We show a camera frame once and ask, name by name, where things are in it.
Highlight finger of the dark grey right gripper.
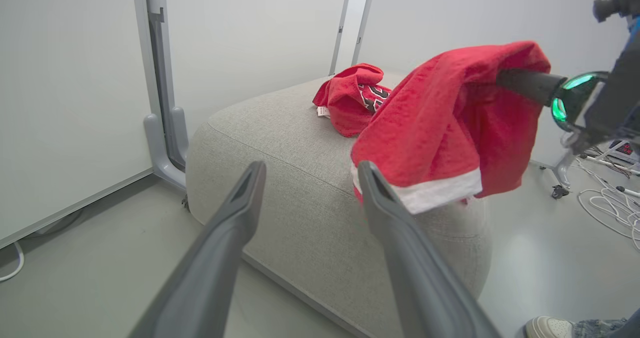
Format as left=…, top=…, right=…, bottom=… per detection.
left=495, top=68, right=568, bottom=107

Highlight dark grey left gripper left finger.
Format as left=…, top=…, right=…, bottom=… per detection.
left=129, top=160, right=268, bottom=338

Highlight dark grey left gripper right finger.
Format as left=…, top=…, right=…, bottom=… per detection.
left=357, top=160, right=502, bottom=338

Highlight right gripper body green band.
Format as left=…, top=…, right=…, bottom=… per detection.
left=550, top=32, right=640, bottom=147

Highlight red shorts with white hem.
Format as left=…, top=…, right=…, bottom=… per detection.
left=350, top=40, right=552, bottom=215

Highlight red jersey with black print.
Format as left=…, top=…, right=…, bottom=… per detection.
left=312, top=63, right=394, bottom=138

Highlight device with red display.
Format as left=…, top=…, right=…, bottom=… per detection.
left=607, top=139, right=640, bottom=167

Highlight grey stand leg with caster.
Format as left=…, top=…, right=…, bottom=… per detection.
left=530, top=147, right=577, bottom=200

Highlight grey upholstered ottoman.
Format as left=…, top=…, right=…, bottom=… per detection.
left=185, top=71, right=494, bottom=338

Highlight white sneaker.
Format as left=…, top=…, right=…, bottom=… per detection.
left=524, top=316, right=576, bottom=338

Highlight blue jeans leg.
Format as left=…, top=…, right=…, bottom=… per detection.
left=570, top=307, right=640, bottom=338

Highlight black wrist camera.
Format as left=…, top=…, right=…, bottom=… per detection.
left=592, top=0, right=640, bottom=22

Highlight tangled white floor cables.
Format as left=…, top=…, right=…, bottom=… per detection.
left=576, top=158, right=640, bottom=252

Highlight grey partition corner post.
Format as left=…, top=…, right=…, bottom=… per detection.
left=132, top=0, right=190, bottom=192

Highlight grey partition frame strip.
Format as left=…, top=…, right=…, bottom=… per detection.
left=328, top=0, right=377, bottom=77

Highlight white floor cable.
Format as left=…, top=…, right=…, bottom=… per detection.
left=0, top=241, right=25, bottom=283

